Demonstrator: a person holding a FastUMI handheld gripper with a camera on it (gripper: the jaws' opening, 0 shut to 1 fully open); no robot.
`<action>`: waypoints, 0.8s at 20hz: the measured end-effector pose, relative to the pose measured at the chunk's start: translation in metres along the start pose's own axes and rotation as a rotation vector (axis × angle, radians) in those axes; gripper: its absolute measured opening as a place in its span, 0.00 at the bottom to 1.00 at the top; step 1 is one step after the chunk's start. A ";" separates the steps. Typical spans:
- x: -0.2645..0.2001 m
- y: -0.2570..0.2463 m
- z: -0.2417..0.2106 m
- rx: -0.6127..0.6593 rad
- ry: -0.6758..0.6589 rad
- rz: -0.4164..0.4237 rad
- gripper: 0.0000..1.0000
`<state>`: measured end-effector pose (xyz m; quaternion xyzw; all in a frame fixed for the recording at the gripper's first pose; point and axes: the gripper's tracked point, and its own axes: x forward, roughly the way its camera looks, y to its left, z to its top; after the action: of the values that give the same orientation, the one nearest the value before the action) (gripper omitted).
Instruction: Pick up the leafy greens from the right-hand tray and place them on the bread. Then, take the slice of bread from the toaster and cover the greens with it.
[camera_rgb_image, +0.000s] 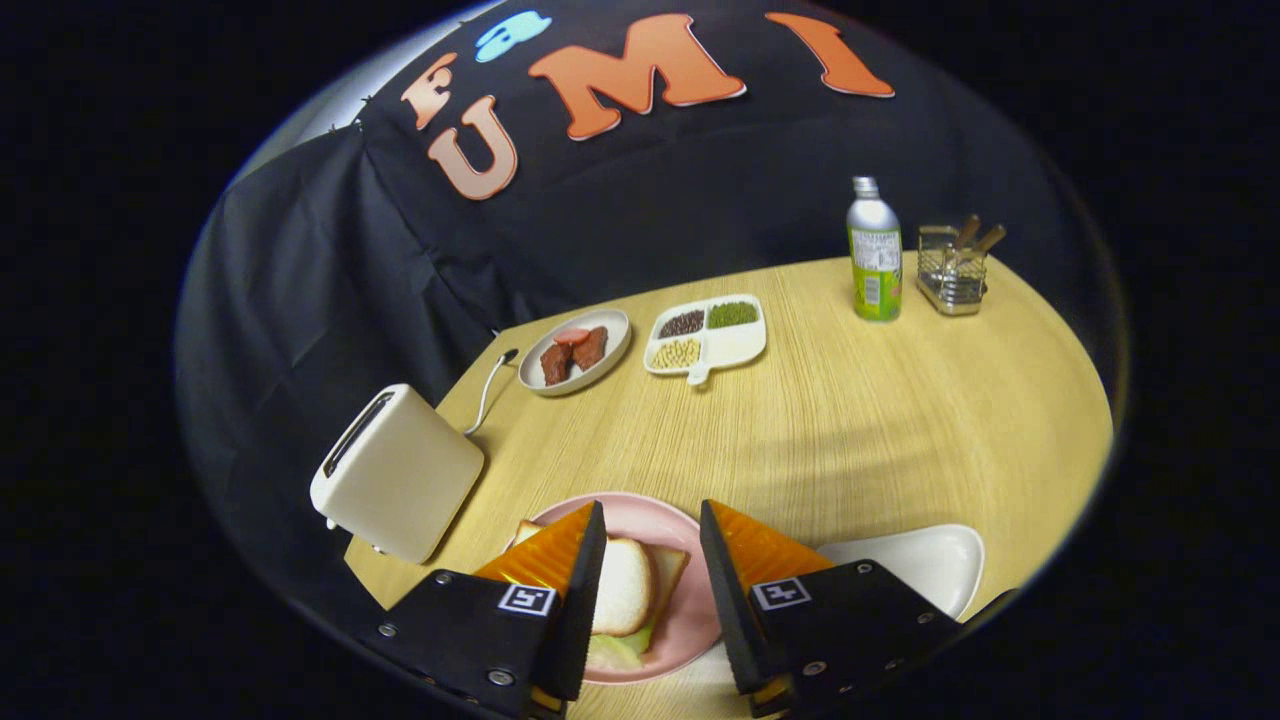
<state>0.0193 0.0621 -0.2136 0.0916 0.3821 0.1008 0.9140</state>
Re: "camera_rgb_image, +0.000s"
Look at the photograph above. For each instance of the brown meat piece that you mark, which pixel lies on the brown meat piece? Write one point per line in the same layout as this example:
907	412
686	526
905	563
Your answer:
556	364
590	348

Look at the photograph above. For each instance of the silver bottle with green label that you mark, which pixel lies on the silver bottle with green label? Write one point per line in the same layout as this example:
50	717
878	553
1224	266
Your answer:
875	280

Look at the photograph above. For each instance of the white divided dish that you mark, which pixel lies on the white divided dish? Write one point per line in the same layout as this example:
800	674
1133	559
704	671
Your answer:
735	345

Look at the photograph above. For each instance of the toasted bread slice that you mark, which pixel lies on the toasted bread slice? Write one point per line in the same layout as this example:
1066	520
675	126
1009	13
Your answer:
625	590

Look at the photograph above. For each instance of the pile of yellow soybeans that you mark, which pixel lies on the pile of yellow soybeans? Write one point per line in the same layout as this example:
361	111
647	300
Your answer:
676	354

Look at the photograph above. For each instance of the black backdrop cloth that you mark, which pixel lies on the black backdrop cloth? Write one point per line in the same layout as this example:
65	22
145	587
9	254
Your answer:
700	200

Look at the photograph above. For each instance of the green lettuce leaf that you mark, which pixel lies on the green lettuce leaf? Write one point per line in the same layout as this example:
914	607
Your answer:
615	652

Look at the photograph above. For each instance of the round pink plate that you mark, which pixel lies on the round pink plate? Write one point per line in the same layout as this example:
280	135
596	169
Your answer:
660	520

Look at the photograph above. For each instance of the white rounded square plate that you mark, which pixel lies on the white rounded square plate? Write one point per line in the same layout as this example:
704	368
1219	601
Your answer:
920	565

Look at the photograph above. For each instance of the white toaster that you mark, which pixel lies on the white toaster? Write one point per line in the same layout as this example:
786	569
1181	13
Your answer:
410	480

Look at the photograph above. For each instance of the red sausage slice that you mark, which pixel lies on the red sausage slice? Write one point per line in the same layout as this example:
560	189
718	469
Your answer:
572	337

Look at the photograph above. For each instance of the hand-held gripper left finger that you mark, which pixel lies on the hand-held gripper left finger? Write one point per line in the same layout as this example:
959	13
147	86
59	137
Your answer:
585	600

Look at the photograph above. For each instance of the square pale bread slice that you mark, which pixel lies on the square pale bread slice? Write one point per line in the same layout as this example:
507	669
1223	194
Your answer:
668	575

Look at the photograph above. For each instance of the pile of green beans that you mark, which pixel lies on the pile of green beans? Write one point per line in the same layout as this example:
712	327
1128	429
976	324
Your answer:
732	314

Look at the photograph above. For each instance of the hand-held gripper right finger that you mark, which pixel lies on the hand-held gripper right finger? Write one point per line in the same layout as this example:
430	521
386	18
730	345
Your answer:
725	600

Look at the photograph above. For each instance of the round grey plate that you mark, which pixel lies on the round grey plate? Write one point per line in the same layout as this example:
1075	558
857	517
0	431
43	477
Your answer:
612	330

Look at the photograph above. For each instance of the pile of dark beans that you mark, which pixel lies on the pile of dark beans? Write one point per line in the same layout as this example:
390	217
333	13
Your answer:
681	323

